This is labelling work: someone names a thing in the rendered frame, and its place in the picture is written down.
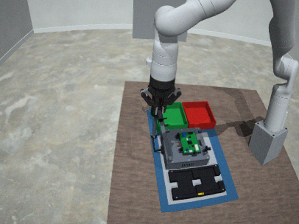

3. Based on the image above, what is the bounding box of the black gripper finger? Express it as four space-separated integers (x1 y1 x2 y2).
141 88 160 115
161 88 181 114

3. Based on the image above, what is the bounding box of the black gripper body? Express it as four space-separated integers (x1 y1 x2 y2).
148 75 175 99

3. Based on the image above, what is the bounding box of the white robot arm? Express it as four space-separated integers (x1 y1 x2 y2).
146 0 299 132

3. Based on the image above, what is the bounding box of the green open-top bin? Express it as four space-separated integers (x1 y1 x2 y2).
156 102 188 133

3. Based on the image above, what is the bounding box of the green circuit board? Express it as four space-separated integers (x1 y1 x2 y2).
179 132 200 153

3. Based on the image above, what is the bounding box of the red open-top bin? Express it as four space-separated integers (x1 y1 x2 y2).
182 101 216 130

